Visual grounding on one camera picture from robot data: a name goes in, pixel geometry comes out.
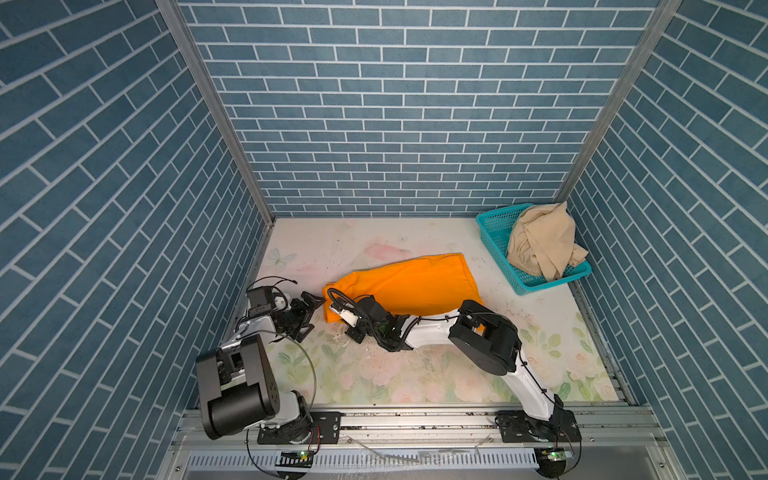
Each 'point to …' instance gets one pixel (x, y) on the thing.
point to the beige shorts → (542, 241)
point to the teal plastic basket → (495, 226)
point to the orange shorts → (423, 286)
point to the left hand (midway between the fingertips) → (319, 308)
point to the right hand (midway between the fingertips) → (339, 315)
